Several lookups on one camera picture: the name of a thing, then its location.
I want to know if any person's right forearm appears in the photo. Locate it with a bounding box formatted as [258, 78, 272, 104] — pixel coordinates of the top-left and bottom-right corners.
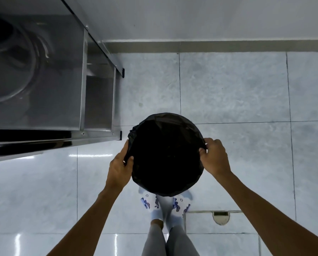
[214, 171, 318, 256]

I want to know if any person's leg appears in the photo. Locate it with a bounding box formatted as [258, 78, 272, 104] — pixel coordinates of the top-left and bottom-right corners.
[157, 196, 200, 256]
[141, 195, 168, 256]

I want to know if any person's left forearm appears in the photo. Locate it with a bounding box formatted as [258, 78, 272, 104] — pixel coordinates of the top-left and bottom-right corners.
[46, 184, 123, 256]

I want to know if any floor hatch cover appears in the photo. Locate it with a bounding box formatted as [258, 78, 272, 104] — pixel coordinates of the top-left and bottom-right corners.
[184, 210, 258, 234]

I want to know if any steel hatch handle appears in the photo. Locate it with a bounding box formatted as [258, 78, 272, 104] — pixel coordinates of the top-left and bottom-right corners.
[212, 211, 230, 226]

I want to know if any stainless steel table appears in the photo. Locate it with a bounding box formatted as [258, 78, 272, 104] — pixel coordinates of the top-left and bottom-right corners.
[0, 0, 125, 164]

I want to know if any person's left leg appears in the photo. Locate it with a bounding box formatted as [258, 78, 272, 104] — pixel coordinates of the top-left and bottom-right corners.
[141, 195, 168, 256]

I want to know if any white blue patterned slipper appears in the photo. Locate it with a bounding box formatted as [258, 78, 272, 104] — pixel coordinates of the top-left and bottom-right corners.
[138, 187, 160, 211]
[172, 191, 193, 218]

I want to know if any person's right leg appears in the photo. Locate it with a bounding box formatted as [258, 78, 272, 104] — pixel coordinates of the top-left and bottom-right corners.
[157, 196, 200, 256]

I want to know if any person's left hand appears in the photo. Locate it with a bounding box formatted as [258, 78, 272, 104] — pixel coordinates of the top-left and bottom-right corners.
[106, 139, 135, 191]

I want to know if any black garbage bag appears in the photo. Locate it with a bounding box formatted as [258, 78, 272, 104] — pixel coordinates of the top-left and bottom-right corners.
[124, 112, 207, 197]

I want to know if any person's right hand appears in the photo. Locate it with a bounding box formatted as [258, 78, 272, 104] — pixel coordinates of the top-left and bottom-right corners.
[199, 138, 232, 180]

